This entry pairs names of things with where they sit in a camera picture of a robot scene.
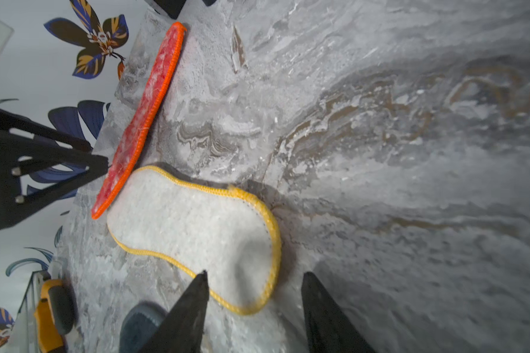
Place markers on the dark grey shoe insole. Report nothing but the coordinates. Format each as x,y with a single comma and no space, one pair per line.
139,326

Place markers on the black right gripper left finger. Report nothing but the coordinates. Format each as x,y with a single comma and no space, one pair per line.
182,329

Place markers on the yellow handled pliers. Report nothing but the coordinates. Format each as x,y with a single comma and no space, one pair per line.
54,316

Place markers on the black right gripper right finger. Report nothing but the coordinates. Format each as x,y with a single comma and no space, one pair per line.
328,329

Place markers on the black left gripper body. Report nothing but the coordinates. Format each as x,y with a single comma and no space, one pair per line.
12,207

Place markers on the small black box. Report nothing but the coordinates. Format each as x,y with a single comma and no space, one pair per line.
169,8

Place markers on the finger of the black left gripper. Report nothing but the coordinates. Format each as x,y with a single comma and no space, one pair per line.
60,162

